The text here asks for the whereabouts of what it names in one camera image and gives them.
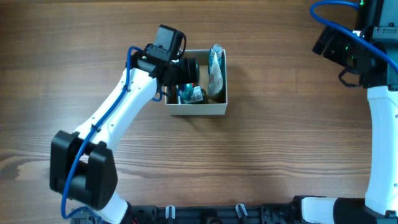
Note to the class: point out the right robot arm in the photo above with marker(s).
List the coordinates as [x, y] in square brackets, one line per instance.
[374, 59]

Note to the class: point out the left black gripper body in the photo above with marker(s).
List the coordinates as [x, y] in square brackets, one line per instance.
[184, 70]

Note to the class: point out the red green toothpaste tube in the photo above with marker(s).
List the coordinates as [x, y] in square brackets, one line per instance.
[187, 93]

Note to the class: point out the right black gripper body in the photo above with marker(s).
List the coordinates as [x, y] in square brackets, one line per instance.
[341, 46]

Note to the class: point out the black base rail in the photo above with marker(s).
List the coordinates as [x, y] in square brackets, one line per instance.
[260, 214]

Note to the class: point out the white cardboard box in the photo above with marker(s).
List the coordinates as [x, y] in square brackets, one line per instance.
[217, 107]

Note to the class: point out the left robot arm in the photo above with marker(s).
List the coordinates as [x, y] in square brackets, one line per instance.
[82, 166]

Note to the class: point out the white lotion tube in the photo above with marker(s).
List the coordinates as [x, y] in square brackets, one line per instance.
[215, 85]

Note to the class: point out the green white soap packet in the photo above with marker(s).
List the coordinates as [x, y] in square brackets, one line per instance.
[196, 95]

